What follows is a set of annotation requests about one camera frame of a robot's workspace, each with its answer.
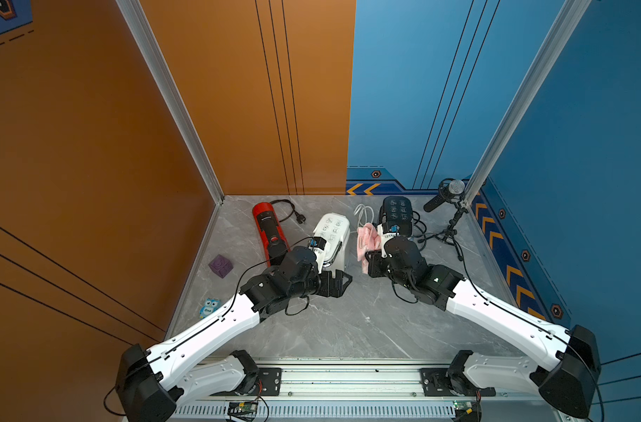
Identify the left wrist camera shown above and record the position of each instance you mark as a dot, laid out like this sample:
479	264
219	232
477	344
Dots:
318	245

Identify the black coffee machine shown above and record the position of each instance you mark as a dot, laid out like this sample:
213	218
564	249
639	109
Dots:
396	216

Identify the pink cloth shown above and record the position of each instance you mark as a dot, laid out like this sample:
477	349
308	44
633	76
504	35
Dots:
368	240

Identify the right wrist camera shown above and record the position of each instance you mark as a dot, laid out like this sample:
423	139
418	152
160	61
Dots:
390	235

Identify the black microphone on tripod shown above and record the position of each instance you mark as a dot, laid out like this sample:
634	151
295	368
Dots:
450	194

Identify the green circuit board left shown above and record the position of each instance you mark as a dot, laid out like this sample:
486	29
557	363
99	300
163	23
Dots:
244	411

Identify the green circuit board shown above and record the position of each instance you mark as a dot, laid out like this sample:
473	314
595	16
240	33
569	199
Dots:
244	411
468	412

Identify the red coffee machine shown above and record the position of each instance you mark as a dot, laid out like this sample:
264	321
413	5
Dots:
271	234

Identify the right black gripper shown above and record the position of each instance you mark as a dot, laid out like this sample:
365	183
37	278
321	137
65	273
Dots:
373	265

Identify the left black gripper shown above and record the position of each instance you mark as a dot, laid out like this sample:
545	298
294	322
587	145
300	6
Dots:
336	289

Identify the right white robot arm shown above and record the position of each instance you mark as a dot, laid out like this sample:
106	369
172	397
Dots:
560	364

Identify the black power plug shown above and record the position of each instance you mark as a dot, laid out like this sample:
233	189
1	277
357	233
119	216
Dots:
300	218

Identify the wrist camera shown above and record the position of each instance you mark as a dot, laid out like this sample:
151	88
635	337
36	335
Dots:
318	245
390	235

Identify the blue owl toy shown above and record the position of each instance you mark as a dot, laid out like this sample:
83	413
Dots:
210	305

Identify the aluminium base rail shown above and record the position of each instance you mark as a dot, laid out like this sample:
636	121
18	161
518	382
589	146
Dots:
350	391

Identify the purple block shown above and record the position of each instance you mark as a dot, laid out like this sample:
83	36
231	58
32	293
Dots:
221	266

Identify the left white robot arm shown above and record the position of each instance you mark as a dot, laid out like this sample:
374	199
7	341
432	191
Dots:
152	382

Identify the green circuit board right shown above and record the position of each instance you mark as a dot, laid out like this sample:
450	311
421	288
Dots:
468	412

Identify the white coffee machine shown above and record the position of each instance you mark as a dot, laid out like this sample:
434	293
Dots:
335	228

